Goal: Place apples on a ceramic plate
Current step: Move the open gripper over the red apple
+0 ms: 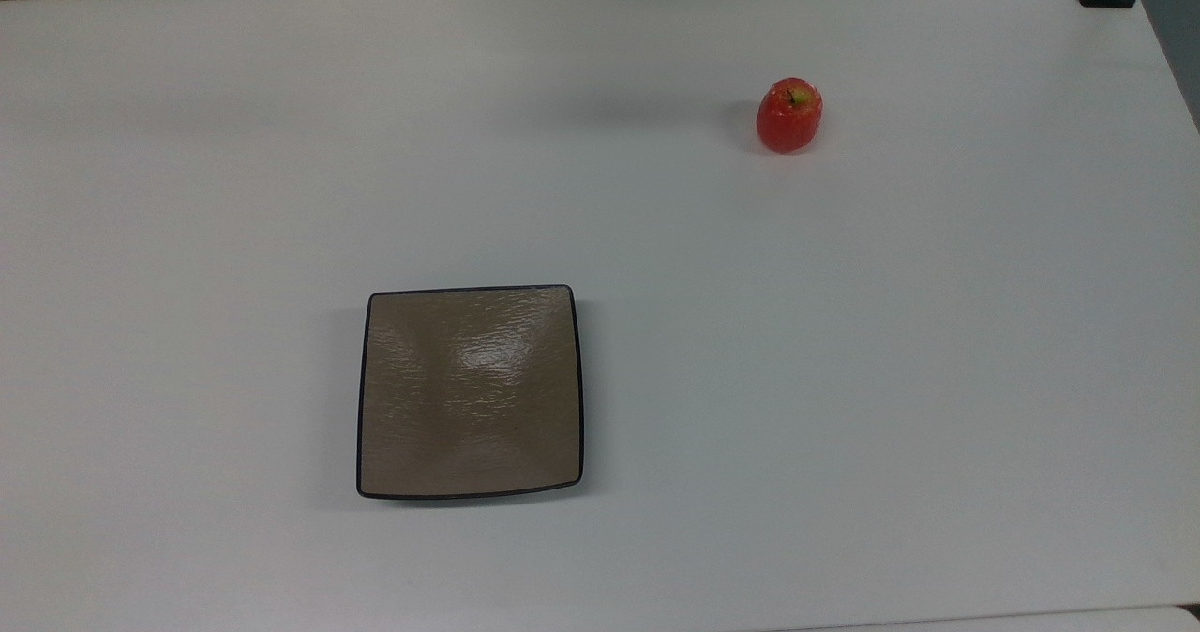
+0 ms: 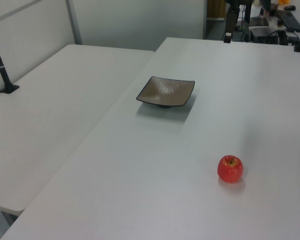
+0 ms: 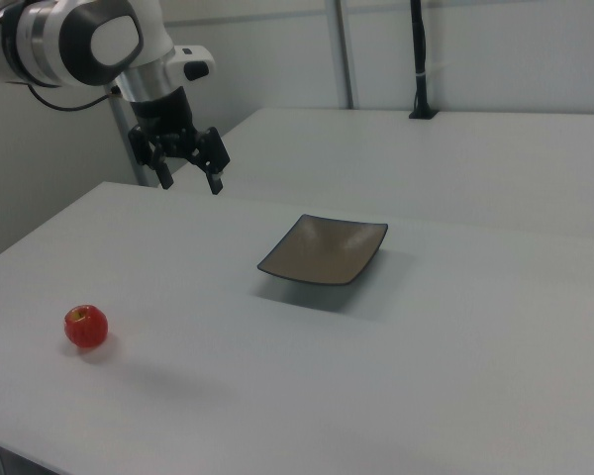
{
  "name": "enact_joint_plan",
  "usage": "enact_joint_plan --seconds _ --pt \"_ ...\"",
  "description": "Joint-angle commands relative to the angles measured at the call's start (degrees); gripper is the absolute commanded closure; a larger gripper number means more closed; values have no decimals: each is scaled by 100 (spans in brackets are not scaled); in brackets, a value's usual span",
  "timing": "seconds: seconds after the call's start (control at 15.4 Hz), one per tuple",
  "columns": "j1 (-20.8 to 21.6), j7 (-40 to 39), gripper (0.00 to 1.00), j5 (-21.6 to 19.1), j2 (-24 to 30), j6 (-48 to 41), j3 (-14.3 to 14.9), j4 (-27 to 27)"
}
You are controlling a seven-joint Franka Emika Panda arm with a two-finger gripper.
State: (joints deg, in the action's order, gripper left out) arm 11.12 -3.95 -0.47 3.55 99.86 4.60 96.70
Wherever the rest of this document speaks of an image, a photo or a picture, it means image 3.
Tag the black pole with clamp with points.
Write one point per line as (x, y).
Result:
(420, 49)

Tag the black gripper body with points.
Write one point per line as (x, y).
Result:
(163, 116)

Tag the red apple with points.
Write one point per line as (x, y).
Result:
(85, 327)

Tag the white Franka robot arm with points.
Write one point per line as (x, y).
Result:
(54, 39)

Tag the square brown ceramic plate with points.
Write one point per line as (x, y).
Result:
(322, 252)

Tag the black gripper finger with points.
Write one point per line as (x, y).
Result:
(214, 163)
(164, 173)

